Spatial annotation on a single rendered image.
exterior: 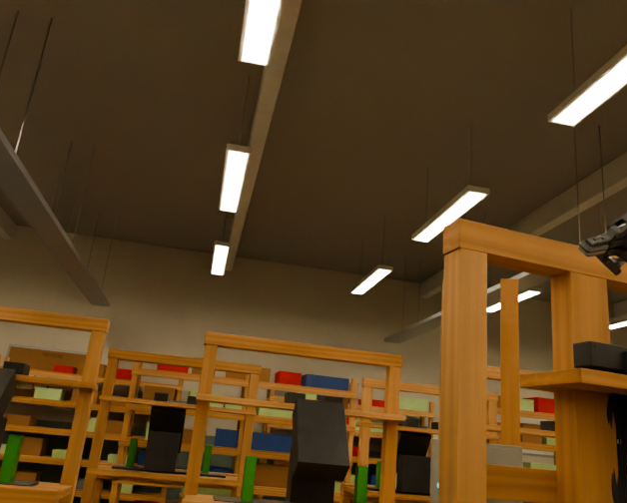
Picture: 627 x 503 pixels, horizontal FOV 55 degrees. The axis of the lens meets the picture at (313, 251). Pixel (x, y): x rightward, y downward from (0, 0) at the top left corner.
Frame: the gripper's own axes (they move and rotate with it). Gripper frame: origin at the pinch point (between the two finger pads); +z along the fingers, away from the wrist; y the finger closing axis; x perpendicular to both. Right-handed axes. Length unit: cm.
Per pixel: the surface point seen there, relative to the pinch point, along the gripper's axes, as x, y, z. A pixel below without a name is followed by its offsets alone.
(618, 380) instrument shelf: -15, -67, -54
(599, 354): -24, -66, -55
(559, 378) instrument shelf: -22, -70, -42
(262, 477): -351, -661, -78
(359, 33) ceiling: -410, -110, -154
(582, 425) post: -14, -82, -48
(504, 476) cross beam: -11, -94, -25
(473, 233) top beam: -60, -46, -30
